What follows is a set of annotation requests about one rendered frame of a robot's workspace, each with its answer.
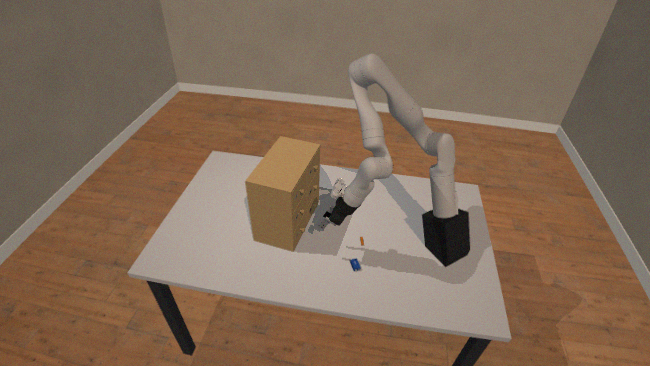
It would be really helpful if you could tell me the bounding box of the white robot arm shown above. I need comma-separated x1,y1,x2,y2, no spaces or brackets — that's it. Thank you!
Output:
348,54,458,218

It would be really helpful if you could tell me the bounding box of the brown wooden drawer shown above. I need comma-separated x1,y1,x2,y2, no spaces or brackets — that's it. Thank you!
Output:
307,186,319,223
292,169,307,211
293,190,307,232
293,209,307,249
307,147,320,187
307,168,319,206

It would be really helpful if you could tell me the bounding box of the small tan wooden chest of drawers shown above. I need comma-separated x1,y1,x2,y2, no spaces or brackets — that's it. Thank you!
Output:
245,136,320,252

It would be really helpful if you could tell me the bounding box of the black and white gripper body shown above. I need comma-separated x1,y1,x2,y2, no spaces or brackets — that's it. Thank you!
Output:
329,178,365,225

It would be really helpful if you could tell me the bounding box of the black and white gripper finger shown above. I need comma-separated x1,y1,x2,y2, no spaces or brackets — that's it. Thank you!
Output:
318,217,336,230
323,205,334,218

